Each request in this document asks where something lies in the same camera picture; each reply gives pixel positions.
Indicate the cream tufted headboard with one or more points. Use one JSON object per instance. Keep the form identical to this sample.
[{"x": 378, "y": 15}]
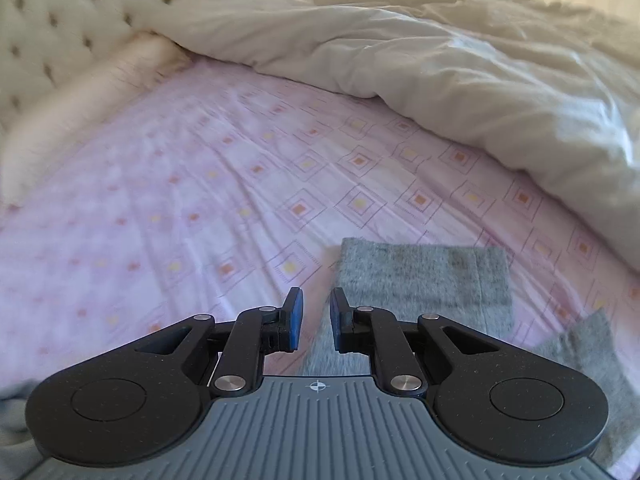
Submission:
[{"x": 65, "y": 15}]

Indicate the grey pants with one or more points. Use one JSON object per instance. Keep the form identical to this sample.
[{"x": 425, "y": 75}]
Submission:
[{"x": 425, "y": 280}]

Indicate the cream duvet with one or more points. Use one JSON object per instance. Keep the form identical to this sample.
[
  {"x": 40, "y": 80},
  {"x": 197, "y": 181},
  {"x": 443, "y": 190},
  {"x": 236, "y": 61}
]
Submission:
[{"x": 450, "y": 60}]

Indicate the pink patterned bed sheet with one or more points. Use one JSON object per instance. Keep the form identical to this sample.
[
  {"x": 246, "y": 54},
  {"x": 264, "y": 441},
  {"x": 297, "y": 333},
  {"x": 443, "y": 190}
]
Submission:
[{"x": 200, "y": 200}]

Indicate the cream pillow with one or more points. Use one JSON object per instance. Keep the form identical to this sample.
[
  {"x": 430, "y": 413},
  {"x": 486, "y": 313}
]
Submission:
[{"x": 85, "y": 95}]

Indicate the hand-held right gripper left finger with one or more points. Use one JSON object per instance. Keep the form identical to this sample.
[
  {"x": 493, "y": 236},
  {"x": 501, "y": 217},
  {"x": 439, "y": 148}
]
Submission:
[{"x": 296, "y": 317}]

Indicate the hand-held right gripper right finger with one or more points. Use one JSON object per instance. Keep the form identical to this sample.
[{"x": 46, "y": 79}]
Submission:
[{"x": 337, "y": 320}]

